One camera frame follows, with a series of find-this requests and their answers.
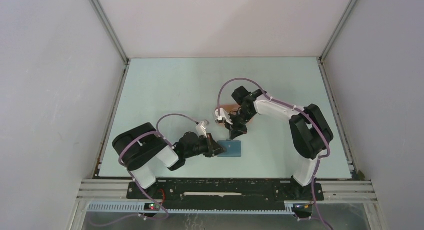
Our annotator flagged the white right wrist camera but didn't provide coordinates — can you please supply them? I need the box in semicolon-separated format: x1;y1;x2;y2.
214;107;233;125

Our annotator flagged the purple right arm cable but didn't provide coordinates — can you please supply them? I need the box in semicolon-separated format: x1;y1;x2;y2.
216;77;334;230

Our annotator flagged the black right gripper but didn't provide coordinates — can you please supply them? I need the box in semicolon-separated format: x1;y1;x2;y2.
224;109;256;140

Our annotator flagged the blue card holder wallet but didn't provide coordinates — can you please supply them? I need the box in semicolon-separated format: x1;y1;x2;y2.
217;140;242;157

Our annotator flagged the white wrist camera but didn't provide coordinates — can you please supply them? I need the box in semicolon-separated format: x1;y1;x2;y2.
214;107;233;125
195;119;210;137

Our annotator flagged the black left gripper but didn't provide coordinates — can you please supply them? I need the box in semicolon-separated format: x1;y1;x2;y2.
184;132;226;158

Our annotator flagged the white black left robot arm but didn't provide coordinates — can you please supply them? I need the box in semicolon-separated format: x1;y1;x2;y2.
112;121;227;198

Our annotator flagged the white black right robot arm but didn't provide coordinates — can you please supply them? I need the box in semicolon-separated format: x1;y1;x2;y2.
214;86;334;199

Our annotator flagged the aluminium frame rail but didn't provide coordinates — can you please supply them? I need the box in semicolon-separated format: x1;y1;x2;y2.
76;179;378;204

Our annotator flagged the pink oval tray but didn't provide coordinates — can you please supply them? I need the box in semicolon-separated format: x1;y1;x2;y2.
214;104;257;127

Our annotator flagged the blue-white cable duct strip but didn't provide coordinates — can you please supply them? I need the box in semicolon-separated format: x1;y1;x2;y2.
86;201;294;215

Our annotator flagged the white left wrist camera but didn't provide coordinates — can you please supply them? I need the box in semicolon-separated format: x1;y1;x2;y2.
195;119;210;137

